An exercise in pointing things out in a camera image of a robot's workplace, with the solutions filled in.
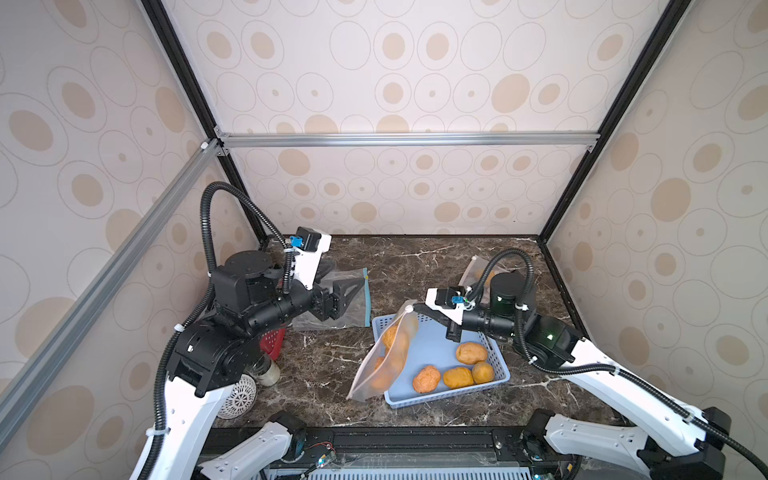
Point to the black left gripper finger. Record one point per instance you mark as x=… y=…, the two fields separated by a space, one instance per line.
x=350 y=298
x=325 y=266

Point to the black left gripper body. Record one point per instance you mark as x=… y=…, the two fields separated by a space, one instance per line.
x=292 y=298

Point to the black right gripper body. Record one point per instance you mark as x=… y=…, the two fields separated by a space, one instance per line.
x=453 y=324

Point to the clear blue zipper bag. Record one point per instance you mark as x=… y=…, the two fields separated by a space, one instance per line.
x=319 y=318

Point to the clear pink zipper bag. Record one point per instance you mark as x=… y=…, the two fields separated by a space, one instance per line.
x=475 y=269

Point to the clear pink zipper bag spare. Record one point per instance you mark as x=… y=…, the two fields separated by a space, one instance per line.
x=386 y=360

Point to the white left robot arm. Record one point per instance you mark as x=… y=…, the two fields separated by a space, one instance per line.
x=197 y=372

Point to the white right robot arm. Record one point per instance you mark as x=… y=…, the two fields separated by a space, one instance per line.
x=667 y=439

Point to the light blue plastic basket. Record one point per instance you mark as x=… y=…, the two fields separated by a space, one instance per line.
x=430 y=347

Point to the yellow potato front middle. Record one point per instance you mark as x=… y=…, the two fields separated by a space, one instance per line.
x=457 y=378

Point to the red steel toaster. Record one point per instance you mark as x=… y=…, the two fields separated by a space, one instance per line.
x=271 y=343

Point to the orange wrinkled potato front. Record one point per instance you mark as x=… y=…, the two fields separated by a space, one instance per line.
x=427 y=380

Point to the white patterned bowl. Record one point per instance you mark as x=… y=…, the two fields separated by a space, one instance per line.
x=241 y=399

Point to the small green circuit board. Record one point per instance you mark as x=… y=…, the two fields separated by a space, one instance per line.
x=326 y=459

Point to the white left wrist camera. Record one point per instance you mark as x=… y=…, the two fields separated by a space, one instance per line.
x=308 y=246

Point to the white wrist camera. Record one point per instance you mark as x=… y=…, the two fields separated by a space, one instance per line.
x=449 y=301
x=308 y=246

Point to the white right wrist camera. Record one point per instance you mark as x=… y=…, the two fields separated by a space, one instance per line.
x=449 y=301

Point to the silver aluminium rail back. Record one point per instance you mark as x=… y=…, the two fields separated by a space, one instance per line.
x=425 y=139

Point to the silver aluminium rail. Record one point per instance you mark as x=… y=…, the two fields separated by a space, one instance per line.
x=425 y=139
x=18 y=401

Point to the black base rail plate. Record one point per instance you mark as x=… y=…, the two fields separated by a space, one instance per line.
x=420 y=444

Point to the silver aluminium rail left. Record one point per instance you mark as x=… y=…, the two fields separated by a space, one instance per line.
x=18 y=401

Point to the black corner frame post left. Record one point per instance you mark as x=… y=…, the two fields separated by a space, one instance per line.
x=160 y=22

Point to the black corner frame post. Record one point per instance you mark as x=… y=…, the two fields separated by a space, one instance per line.
x=650 y=53
x=160 y=22

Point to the black corner frame post right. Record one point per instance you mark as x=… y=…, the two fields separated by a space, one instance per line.
x=650 y=53

